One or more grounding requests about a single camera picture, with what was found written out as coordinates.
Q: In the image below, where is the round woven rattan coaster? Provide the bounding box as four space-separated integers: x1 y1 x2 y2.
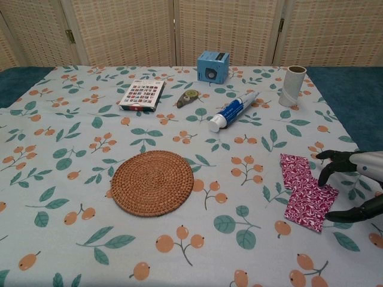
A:
111 151 194 216

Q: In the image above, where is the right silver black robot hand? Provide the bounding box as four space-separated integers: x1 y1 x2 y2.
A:
316 149 383 224

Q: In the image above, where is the flat box with colourful grid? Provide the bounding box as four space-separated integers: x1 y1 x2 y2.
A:
118 79 166 113

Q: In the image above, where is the correction tape dispenser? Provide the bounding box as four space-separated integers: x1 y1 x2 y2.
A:
176 89 200 108

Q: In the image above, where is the white cardboard tube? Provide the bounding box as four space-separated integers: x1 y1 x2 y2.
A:
278 65 307 107

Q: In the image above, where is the blue white toothpaste tube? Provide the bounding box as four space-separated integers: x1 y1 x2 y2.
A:
208 91 260 133

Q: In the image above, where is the woven bamboo folding screen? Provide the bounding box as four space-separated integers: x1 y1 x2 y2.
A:
0 0 383 72

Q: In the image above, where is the light blue cardboard box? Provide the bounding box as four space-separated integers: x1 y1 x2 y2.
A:
196 50 230 85

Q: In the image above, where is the pink patterned cloth piece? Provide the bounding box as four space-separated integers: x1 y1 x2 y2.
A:
283 185 340 233
279 153 320 192

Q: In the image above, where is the floral print tablecloth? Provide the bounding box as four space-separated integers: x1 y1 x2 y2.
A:
0 65 383 287

